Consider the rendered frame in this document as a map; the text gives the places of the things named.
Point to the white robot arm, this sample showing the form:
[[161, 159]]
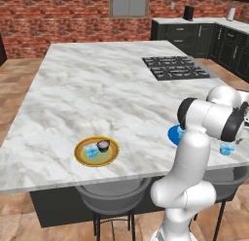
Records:
[[189, 160]]

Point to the dark yogurt container white lid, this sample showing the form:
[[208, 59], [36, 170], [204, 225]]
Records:
[[103, 145]]

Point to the light blue yogurt container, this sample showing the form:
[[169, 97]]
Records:
[[91, 151], [180, 131], [226, 149]]

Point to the yellow rimmed green plate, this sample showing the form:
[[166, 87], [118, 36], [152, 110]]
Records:
[[99, 159]]

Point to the blue plate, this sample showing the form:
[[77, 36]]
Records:
[[172, 135]]

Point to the black gas hob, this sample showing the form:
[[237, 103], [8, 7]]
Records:
[[176, 67]]

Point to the grey bar stool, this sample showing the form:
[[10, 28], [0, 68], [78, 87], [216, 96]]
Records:
[[113, 194], [227, 183]]

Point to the dark base cupboard run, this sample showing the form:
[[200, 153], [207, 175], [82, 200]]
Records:
[[201, 39]]

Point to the dark island base cabinet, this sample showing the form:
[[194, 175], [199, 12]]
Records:
[[58, 206]]

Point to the grey framed window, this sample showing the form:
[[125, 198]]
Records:
[[129, 4]]

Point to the black countertop appliance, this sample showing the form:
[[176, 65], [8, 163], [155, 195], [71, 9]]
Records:
[[188, 13]]

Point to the dark wooden furniture edge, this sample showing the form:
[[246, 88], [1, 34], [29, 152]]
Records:
[[2, 52]]

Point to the white utensil pot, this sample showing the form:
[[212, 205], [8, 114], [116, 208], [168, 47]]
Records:
[[231, 13]]

